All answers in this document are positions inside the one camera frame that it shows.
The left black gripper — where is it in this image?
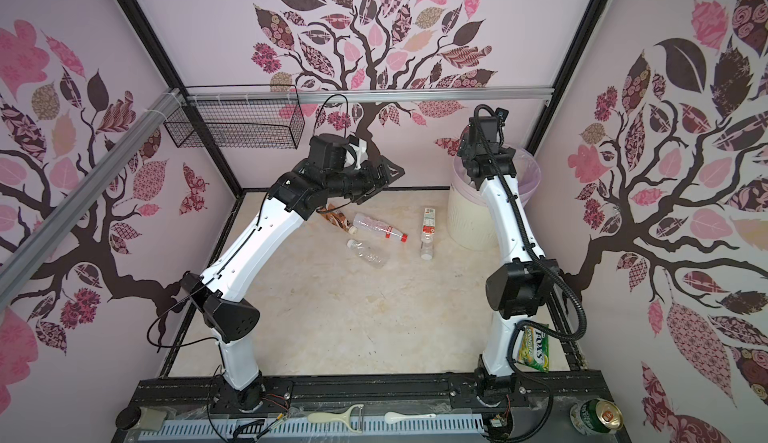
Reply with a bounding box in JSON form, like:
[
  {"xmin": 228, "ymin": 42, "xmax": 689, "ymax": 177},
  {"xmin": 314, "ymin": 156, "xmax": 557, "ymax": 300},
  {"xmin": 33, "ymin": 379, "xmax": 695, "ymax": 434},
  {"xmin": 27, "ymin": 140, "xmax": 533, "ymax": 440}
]
[{"xmin": 324, "ymin": 154, "xmax": 403, "ymax": 203}]

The white red label bottle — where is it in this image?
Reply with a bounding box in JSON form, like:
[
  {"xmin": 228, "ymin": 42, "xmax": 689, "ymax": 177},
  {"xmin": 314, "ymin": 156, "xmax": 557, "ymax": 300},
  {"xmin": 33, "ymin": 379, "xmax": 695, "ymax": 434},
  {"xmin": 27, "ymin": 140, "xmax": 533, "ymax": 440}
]
[{"xmin": 420, "ymin": 207, "xmax": 436, "ymax": 261}]

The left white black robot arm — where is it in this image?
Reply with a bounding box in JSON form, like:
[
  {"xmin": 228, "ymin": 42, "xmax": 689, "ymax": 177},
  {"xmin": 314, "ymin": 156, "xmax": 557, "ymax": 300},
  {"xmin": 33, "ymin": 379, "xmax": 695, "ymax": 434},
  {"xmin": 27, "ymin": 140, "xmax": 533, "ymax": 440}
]
[{"xmin": 181, "ymin": 134, "xmax": 405, "ymax": 412}]

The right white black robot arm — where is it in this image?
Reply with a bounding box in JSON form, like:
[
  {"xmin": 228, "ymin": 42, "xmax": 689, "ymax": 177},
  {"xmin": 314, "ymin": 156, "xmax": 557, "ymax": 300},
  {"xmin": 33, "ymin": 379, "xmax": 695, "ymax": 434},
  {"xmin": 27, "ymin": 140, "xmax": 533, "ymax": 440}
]
[{"xmin": 459, "ymin": 116, "xmax": 556, "ymax": 391}]

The cream trash bin purple liner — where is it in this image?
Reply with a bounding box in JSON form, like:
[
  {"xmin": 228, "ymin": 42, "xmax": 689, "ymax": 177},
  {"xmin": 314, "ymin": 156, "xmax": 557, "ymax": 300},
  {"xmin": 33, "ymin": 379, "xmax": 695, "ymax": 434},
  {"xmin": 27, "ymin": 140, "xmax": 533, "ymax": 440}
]
[{"xmin": 447, "ymin": 148, "xmax": 541, "ymax": 251}]

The clear bottle red cap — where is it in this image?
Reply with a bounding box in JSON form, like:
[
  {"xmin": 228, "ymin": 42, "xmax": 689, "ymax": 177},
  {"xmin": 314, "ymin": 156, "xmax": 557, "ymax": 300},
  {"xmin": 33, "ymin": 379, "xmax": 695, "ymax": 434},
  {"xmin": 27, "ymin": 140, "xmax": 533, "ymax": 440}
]
[{"xmin": 353, "ymin": 213, "xmax": 408, "ymax": 243}]

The clear white cap bottle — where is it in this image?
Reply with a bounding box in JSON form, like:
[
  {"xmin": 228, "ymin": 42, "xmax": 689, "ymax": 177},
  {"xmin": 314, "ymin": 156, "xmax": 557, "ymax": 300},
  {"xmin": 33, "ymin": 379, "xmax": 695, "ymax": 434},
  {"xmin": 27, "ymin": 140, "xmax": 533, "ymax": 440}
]
[{"xmin": 346, "ymin": 239, "xmax": 388, "ymax": 268}]

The green snack packet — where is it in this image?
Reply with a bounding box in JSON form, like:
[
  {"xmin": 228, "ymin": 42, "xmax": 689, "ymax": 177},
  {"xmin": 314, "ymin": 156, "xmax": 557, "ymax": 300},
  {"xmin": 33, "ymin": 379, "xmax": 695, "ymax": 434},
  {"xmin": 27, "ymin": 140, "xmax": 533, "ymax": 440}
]
[{"xmin": 516, "ymin": 326, "xmax": 550, "ymax": 373}]

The white plastic spoon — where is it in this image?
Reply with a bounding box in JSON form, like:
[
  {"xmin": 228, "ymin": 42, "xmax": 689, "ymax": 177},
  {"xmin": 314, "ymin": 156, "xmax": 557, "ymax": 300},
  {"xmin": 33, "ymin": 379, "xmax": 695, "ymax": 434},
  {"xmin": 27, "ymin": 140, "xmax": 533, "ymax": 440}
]
[{"xmin": 384, "ymin": 411, "xmax": 437, "ymax": 425}]

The cream vegetable peeler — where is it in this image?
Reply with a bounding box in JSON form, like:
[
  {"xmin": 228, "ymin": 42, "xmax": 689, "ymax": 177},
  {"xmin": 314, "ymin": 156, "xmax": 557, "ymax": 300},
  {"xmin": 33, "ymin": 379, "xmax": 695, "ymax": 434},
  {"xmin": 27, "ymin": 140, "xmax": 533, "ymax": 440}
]
[{"xmin": 307, "ymin": 404, "xmax": 365, "ymax": 433}]

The green beverage can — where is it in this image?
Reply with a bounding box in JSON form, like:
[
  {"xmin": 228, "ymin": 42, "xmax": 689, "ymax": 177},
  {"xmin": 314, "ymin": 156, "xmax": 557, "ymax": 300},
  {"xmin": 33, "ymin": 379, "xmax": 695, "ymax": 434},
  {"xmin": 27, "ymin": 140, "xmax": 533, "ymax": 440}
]
[{"xmin": 569, "ymin": 398, "xmax": 624, "ymax": 436}]

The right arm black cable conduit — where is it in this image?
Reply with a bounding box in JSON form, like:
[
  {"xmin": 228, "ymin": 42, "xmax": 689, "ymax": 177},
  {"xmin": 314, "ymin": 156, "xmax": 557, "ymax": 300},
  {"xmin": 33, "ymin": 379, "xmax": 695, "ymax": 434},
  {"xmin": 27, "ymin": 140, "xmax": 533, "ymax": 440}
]
[{"xmin": 472, "ymin": 104, "xmax": 588, "ymax": 378}]

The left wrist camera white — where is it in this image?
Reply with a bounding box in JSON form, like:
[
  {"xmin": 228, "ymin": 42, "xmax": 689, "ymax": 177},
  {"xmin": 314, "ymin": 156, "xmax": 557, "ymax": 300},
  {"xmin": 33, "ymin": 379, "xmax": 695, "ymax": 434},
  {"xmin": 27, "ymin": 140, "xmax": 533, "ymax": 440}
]
[{"xmin": 346, "ymin": 137, "xmax": 368, "ymax": 170}]

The black wire wall basket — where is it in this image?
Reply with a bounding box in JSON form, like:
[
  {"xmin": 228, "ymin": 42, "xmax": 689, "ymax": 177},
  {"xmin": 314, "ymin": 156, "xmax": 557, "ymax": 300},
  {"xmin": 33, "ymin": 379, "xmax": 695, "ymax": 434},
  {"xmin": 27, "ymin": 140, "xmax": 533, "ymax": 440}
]
[{"xmin": 164, "ymin": 83, "xmax": 305, "ymax": 150}]

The aluminium frame bar back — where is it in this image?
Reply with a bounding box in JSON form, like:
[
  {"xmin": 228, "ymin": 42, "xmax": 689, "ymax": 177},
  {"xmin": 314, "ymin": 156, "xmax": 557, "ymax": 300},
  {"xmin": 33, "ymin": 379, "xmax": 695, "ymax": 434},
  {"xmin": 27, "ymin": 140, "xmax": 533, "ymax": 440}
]
[{"xmin": 186, "ymin": 86, "xmax": 554, "ymax": 105}]

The aluminium frame bar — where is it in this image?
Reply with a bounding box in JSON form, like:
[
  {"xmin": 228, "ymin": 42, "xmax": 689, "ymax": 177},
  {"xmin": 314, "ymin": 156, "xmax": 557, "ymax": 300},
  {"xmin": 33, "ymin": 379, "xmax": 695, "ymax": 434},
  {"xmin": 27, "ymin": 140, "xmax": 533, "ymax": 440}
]
[
  {"xmin": 186, "ymin": 86, "xmax": 554, "ymax": 105},
  {"xmin": 1, "ymin": 88, "xmax": 184, "ymax": 308}
]

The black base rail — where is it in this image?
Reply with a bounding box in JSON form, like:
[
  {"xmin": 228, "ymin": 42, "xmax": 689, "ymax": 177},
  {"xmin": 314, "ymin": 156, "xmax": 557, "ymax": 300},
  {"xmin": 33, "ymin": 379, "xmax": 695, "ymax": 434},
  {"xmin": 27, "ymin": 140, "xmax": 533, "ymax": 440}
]
[{"xmin": 126, "ymin": 370, "xmax": 613, "ymax": 416}]

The white slotted cable duct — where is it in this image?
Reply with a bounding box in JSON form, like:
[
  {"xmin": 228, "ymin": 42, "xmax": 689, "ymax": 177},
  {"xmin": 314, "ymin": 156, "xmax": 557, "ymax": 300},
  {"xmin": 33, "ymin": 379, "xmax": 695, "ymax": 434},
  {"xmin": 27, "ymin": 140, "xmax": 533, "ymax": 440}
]
[{"xmin": 127, "ymin": 414, "xmax": 484, "ymax": 442}]

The aluminium frame bar left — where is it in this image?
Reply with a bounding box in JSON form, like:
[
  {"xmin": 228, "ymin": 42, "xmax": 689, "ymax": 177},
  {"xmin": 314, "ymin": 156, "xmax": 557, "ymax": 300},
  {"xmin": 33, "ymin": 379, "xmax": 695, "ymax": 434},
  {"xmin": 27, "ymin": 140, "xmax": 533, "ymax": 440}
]
[{"xmin": 1, "ymin": 88, "xmax": 184, "ymax": 308}]

